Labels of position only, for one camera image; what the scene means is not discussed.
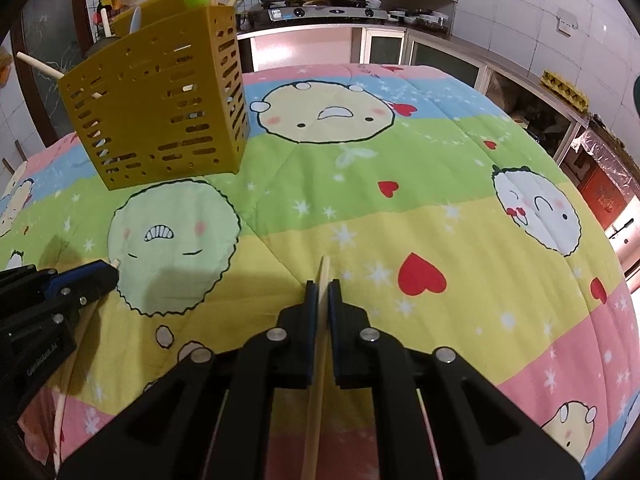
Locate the red cardboard box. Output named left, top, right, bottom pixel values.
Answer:
left=575, top=162, right=629, bottom=229

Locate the yellow perforated utensil holder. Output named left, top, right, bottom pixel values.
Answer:
left=57, top=0, right=251, bottom=192

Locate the colourful printed blanket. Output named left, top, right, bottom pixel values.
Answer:
left=0, top=62, right=640, bottom=480

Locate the steel gas stove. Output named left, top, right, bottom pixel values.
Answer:
left=247, top=1, right=390, bottom=26

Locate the group of small bowls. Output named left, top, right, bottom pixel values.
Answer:
left=389, top=7, right=454, bottom=31

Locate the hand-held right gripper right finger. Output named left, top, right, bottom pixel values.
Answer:
left=327, top=279, right=586, bottom=480

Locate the shiny plastic sheet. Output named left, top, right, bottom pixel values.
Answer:
left=570, top=127, right=638, bottom=183

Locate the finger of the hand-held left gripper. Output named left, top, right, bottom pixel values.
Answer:
left=47, top=259, right=121, bottom=306
left=0, top=266, right=101, bottom=342

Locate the yellow egg carton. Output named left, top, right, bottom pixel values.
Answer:
left=540, top=70, right=591, bottom=111

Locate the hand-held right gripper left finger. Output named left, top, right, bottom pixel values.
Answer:
left=57, top=280, right=321, bottom=480

